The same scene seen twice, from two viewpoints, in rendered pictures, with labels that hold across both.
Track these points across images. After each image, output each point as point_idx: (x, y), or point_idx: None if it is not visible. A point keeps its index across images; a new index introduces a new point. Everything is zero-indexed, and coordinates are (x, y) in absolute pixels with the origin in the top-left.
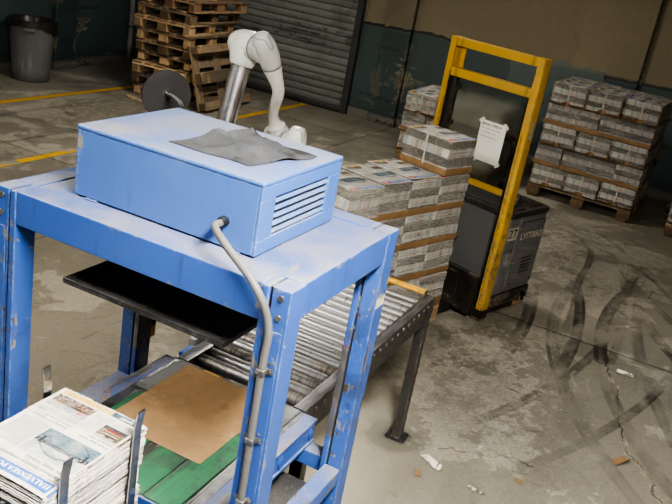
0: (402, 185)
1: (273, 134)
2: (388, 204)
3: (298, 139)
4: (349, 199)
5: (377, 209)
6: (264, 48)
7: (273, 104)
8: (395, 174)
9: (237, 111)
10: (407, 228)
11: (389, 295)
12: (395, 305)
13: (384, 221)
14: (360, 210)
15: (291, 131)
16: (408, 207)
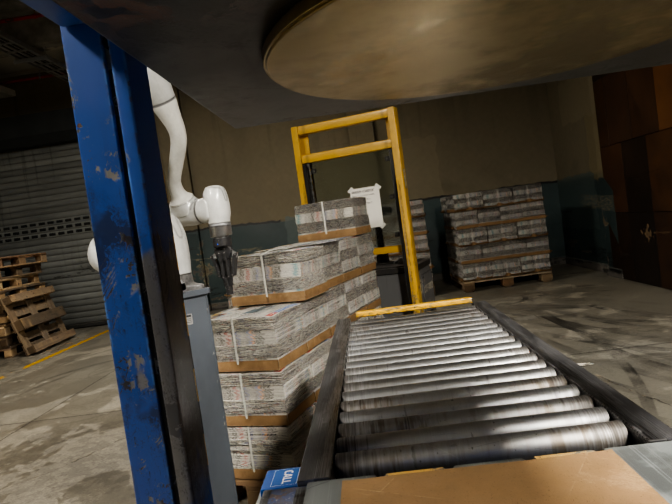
0: (332, 245)
1: (183, 207)
2: (328, 268)
3: (220, 197)
4: (299, 261)
5: (323, 273)
6: (149, 69)
7: (175, 160)
8: (315, 242)
9: None
10: (348, 296)
11: (442, 314)
12: (464, 317)
13: (330, 289)
14: (311, 274)
15: (207, 191)
16: (343, 271)
